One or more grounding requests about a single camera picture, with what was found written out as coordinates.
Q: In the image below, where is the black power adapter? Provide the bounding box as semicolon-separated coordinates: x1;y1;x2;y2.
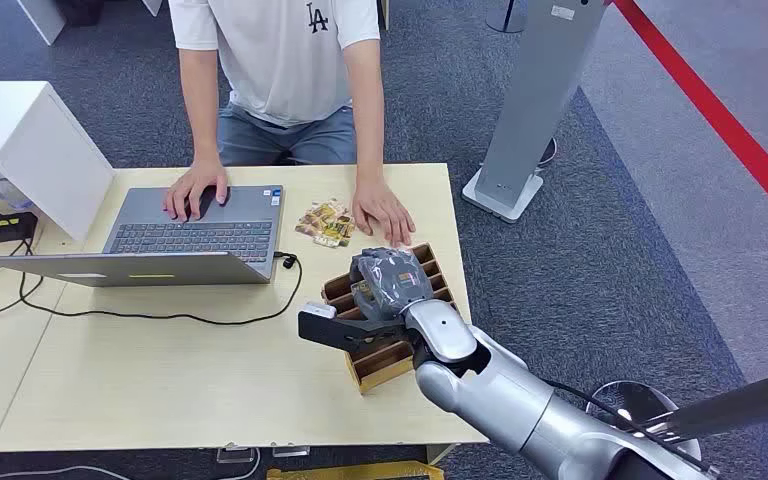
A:
0;211;39;247

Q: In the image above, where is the person's left hand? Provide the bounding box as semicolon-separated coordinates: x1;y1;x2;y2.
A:
351;178;417;250

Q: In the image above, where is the wooden slotted card holder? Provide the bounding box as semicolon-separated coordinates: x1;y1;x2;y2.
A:
320;242;459;396

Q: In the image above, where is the person's right hand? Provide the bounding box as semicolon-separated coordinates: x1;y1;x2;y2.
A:
163;162;230;223

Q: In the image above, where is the white cable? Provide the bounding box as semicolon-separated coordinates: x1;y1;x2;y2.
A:
0;464;135;480

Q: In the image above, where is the yellow board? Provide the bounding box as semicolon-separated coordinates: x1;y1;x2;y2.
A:
265;460;446;480

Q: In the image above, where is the red barrier belt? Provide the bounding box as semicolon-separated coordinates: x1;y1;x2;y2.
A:
612;0;768;242

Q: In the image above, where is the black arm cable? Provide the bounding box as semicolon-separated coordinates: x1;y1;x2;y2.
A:
542;378;718;476

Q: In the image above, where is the chrome stanchion post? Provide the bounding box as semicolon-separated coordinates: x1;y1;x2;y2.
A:
647;364;768;446

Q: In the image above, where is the grey standing pillar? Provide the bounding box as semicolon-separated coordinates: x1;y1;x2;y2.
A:
461;0;608;225

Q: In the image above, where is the white furniture panel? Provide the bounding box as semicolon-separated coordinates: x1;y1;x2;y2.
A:
16;0;68;47

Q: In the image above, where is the chrome stanchion dome base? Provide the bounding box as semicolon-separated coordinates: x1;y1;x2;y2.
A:
585;380;704;465

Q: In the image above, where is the black laptop power cable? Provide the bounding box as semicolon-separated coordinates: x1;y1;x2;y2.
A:
0;237;304;327

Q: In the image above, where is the person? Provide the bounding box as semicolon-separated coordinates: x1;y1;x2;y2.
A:
163;0;417;250

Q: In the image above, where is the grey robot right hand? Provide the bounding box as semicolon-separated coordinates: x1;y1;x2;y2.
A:
349;247;435;323

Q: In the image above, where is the grey laptop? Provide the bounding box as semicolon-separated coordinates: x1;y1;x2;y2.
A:
0;185;286;289

